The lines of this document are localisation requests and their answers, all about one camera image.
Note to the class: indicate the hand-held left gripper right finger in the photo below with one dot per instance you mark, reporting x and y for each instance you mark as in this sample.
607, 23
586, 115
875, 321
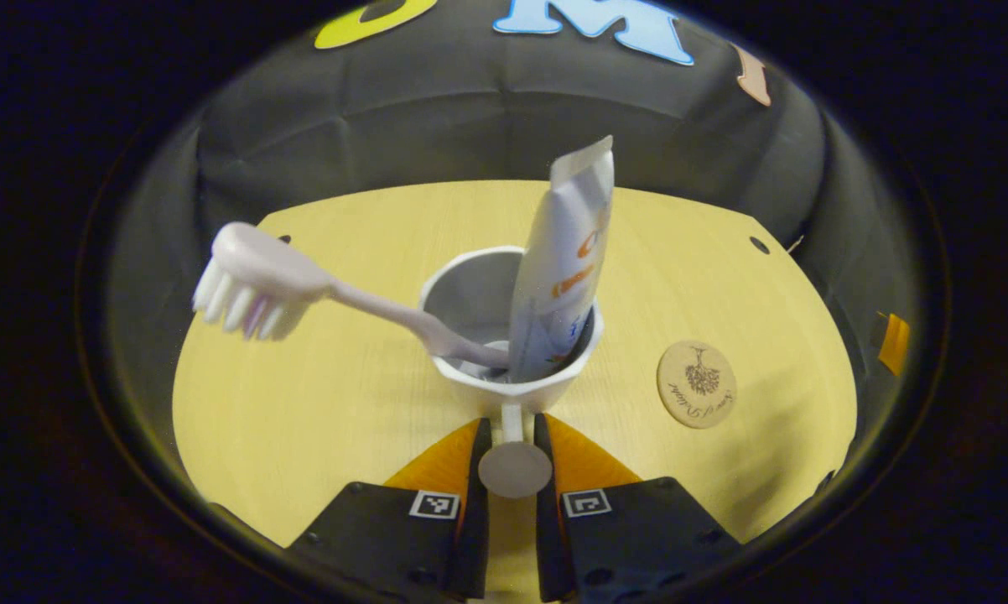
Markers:
548, 537

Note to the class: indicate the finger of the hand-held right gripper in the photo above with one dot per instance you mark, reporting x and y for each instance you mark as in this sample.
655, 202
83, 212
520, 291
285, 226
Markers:
894, 344

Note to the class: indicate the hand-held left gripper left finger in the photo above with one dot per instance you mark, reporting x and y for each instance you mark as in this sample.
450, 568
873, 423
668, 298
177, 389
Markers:
477, 537

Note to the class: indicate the round wooden coaster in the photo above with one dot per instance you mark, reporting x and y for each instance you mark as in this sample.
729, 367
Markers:
697, 384

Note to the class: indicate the white cup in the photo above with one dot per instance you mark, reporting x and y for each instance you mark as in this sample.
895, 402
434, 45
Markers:
470, 294

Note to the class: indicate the white toothpaste tube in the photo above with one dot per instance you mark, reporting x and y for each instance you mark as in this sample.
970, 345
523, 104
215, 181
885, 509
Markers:
563, 252

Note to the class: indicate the pale pink toothbrush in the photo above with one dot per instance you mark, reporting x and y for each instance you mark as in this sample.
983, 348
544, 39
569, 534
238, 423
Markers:
261, 268

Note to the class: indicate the light wooden desktop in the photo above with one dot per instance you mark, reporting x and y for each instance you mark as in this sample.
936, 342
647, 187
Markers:
345, 419

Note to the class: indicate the black backdrop cloth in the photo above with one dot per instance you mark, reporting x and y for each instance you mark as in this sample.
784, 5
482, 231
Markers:
428, 126

